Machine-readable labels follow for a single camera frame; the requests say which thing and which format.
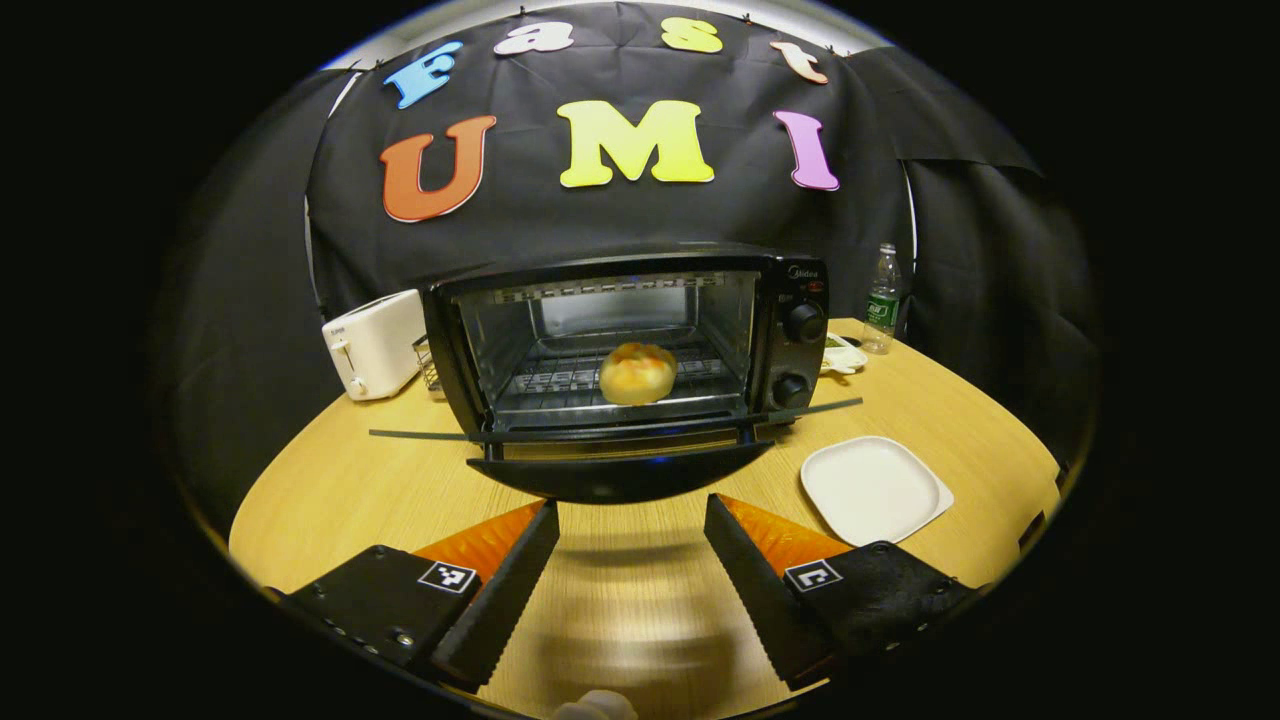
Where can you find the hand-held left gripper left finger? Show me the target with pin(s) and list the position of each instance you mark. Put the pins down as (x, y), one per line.
(505, 590)

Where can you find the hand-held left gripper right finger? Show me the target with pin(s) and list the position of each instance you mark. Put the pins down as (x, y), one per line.
(750, 585)

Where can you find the black electric oven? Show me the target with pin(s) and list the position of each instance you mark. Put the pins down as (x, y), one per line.
(770, 350)

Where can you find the golden bread bun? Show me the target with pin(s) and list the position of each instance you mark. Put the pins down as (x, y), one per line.
(638, 373)

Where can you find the white square plate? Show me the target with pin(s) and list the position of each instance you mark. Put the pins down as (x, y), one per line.
(875, 490)

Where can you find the white toaster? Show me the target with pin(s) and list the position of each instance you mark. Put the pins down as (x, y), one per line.
(375, 345)

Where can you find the clear plastic water bottle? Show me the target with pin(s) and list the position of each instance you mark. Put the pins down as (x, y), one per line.
(881, 305)

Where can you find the black backdrop cloth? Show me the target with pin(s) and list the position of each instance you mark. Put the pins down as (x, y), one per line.
(520, 230)

